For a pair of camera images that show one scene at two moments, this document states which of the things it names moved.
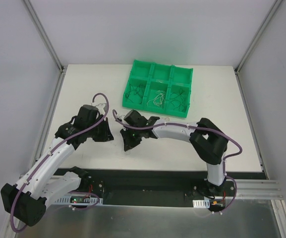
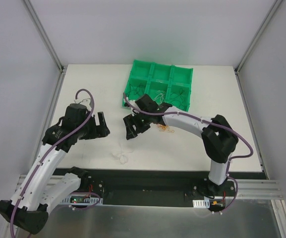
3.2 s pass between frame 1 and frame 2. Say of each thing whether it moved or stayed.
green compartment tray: stayed
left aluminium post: stayed
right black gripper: moved
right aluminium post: stayed
